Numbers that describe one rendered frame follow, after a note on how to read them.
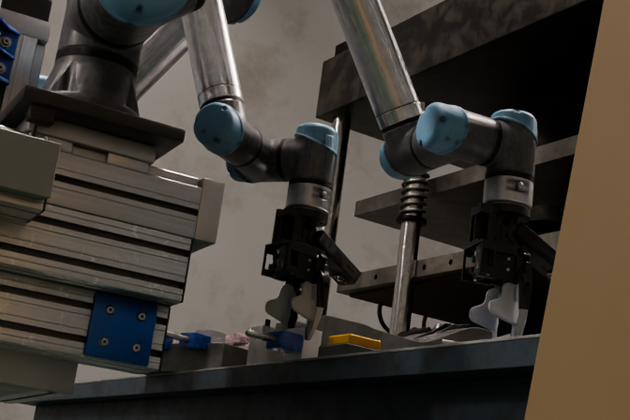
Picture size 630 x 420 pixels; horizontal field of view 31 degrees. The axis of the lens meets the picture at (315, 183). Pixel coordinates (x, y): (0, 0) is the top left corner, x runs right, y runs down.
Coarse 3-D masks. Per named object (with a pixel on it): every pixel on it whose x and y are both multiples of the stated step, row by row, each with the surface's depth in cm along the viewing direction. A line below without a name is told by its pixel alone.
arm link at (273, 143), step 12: (264, 144) 189; (276, 144) 192; (264, 156) 189; (276, 156) 190; (228, 168) 195; (240, 168) 189; (252, 168) 189; (264, 168) 191; (276, 168) 191; (240, 180) 196; (252, 180) 195; (264, 180) 194; (276, 180) 193
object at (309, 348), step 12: (252, 336) 178; (264, 336) 179; (276, 336) 180; (288, 336) 180; (300, 336) 181; (312, 336) 182; (276, 348) 180; (288, 348) 179; (300, 348) 181; (312, 348) 182
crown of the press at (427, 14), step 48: (480, 0) 301; (528, 0) 283; (576, 0) 267; (336, 48) 367; (432, 48) 315; (480, 48) 297; (528, 48) 293; (576, 48) 290; (336, 96) 355; (432, 96) 333; (480, 96) 328; (528, 96) 324; (576, 96) 319
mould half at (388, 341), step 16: (320, 320) 190; (336, 320) 190; (368, 336) 193; (384, 336) 194; (416, 336) 213; (432, 336) 206; (448, 336) 202; (464, 336) 204; (480, 336) 206; (256, 352) 206; (272, 352) 201
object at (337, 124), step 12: (336, 120) 358; (348, 120) 358; (348, 132) 357; (336, 168) 352; (336, 180) 351; (336, 192) 350; (336, 204) 349; (336, 216) 349; (324, 228) 347; (336, 228) 348; (336, 240) 349; (324, 312) 340
